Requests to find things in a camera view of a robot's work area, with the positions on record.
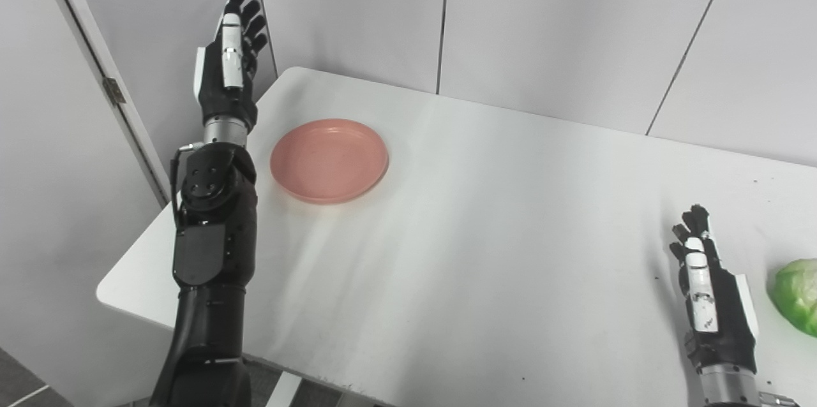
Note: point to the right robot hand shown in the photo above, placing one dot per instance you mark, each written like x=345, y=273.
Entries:
x=715, y=311

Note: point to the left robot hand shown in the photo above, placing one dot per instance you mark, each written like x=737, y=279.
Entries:
x=226, y=85

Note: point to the green white cabbage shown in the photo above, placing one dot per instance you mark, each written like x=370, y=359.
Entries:
x=798, y=295

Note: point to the pink plate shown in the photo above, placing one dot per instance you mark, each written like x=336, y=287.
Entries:
x=329, y=160

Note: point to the metal door hinge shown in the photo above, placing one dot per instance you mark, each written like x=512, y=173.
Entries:
x=114, y=90

